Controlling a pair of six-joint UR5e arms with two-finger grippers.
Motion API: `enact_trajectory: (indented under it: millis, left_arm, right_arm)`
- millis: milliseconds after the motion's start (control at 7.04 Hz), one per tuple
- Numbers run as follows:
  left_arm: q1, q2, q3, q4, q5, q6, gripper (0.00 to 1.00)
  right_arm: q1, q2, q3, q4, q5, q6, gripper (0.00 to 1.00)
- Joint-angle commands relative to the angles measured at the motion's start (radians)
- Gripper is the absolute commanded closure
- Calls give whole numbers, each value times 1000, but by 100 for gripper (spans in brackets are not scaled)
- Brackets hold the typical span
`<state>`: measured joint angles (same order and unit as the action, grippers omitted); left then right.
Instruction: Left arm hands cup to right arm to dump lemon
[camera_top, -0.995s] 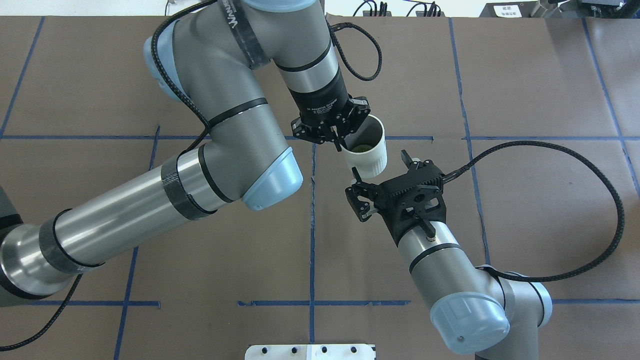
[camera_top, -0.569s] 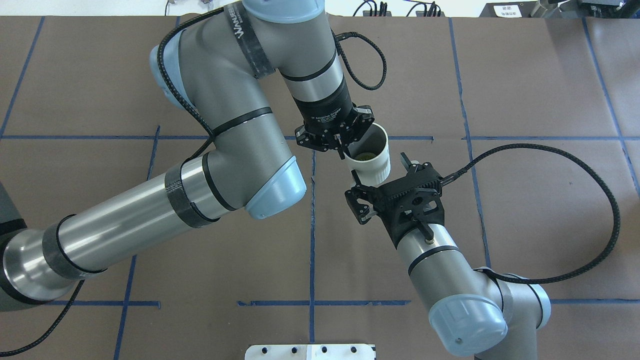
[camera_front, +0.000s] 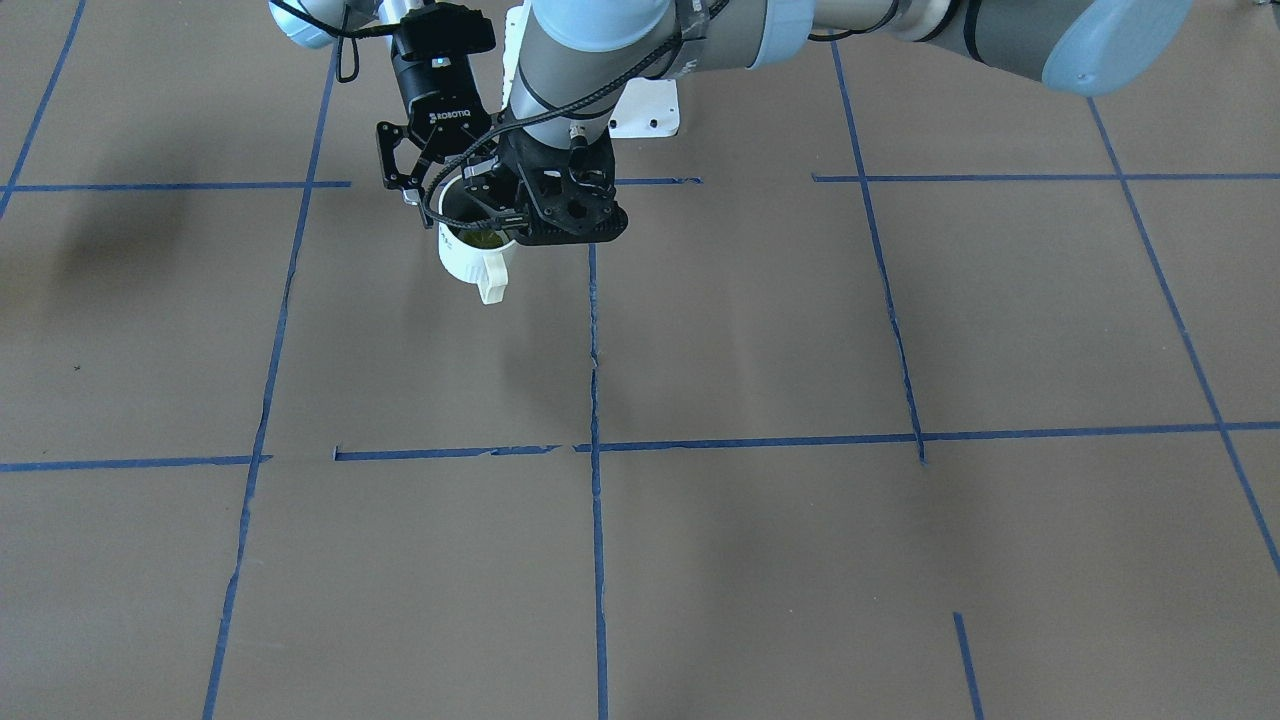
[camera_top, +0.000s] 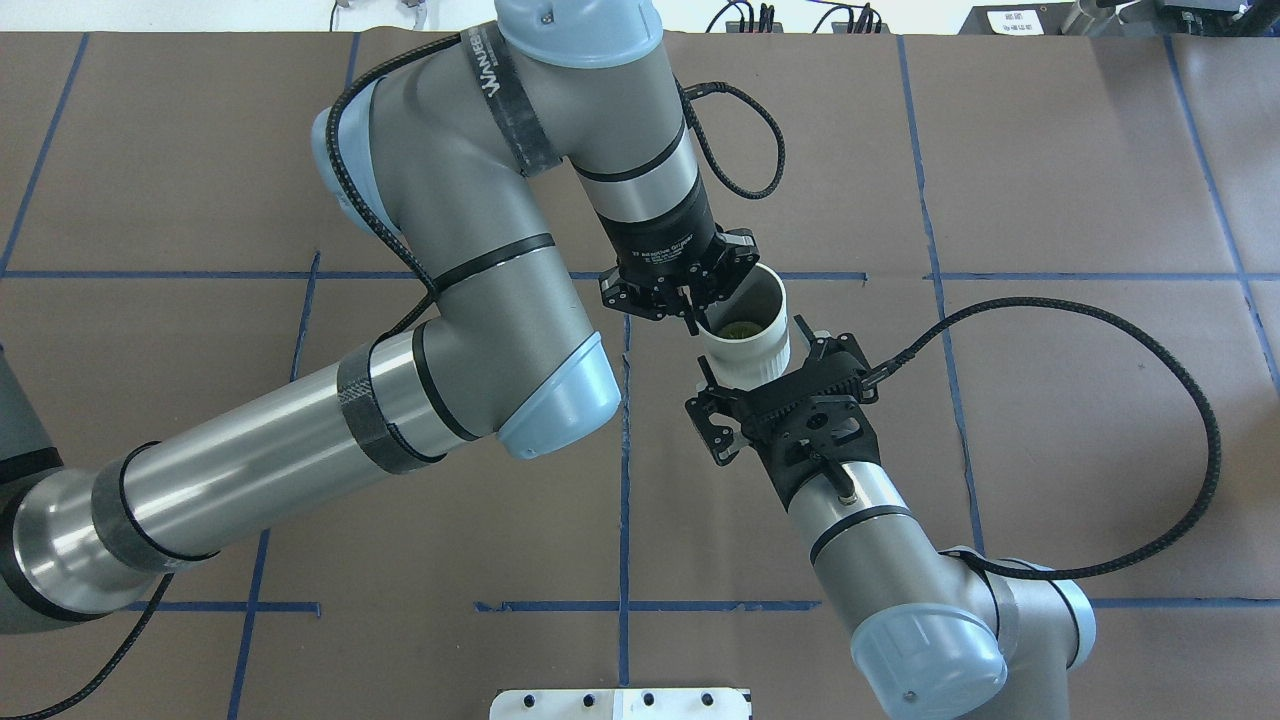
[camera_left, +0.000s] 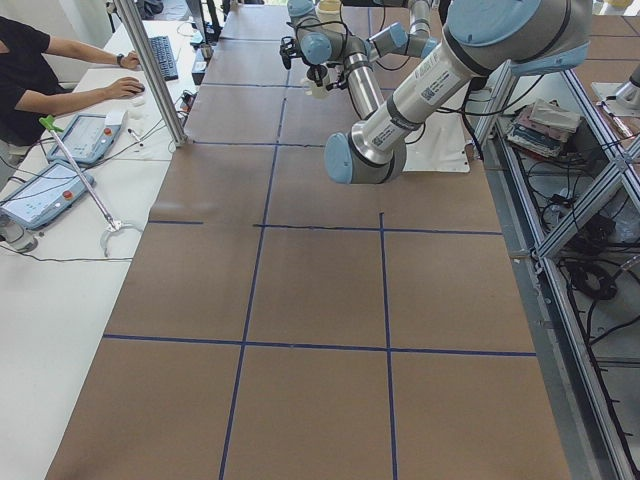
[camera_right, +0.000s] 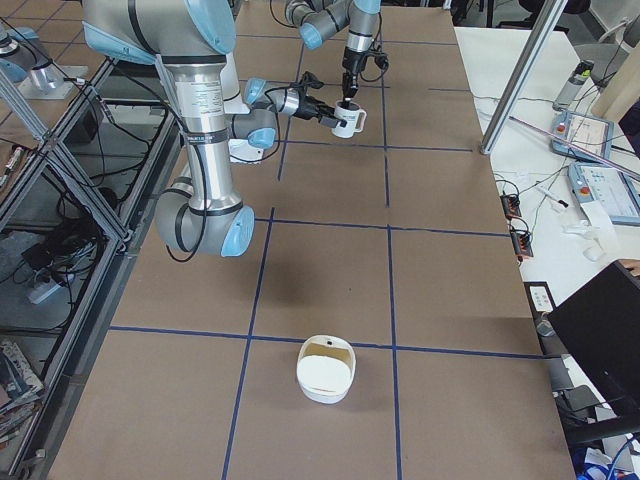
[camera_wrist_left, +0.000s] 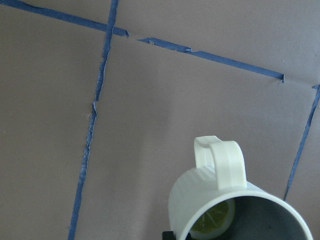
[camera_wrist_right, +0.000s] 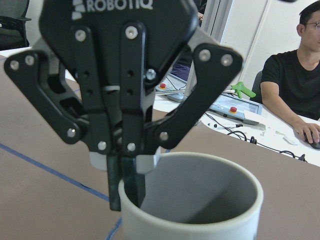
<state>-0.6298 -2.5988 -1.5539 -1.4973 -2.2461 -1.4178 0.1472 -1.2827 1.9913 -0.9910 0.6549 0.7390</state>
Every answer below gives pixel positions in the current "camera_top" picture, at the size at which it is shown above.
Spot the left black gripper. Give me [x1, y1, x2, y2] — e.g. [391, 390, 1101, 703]
[598, 184, 760, 336]

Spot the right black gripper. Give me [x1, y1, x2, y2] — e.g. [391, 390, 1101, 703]
[684, 315, 883, 501]

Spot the white ribbed cup with handle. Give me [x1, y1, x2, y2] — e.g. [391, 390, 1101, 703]
[698, 264, 791, 389]

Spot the yellow-green lemon slice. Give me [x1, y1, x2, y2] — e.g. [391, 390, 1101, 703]
[714, 320, 765, 341]

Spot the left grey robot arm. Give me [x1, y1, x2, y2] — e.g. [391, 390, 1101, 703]
[3, 26, 411, 445]

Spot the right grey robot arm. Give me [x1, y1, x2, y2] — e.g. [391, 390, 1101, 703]
[686, 334, 1097, 719]

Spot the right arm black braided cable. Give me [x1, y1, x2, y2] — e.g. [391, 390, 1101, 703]
[858, 296, 1222, 583]

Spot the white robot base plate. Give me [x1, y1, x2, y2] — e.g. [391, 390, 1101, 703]
[489, 687, 755, 719]

